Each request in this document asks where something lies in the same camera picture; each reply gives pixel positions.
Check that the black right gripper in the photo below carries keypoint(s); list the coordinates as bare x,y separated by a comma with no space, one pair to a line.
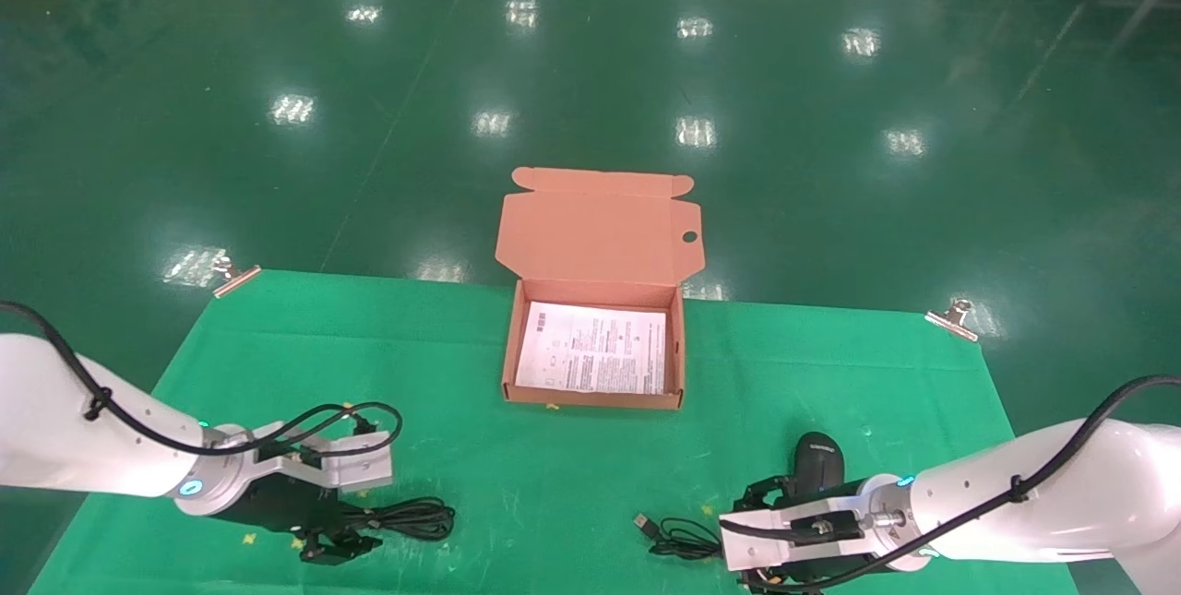
821,574

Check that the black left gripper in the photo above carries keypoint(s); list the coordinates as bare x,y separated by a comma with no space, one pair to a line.
272,507

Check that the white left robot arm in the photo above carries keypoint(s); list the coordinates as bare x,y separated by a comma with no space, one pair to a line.
65,429

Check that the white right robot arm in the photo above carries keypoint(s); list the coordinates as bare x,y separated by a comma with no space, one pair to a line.
1061,493

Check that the brown cardboard mailer box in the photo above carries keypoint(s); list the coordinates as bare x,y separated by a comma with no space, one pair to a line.
600,235

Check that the green table cloth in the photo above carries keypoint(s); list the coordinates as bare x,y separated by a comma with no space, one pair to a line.
554,466

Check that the white printed instruction sheet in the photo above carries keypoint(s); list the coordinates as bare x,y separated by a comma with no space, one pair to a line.
590,351

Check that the silver binder clip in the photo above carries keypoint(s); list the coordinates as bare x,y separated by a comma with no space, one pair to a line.
237,280
952,321

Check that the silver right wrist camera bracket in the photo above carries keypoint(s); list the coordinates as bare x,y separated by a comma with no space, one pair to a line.
793,530

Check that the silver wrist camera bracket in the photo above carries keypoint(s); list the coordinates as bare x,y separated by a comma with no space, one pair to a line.
355,470
793,530

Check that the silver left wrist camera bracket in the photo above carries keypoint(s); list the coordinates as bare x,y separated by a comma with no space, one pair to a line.
355,470

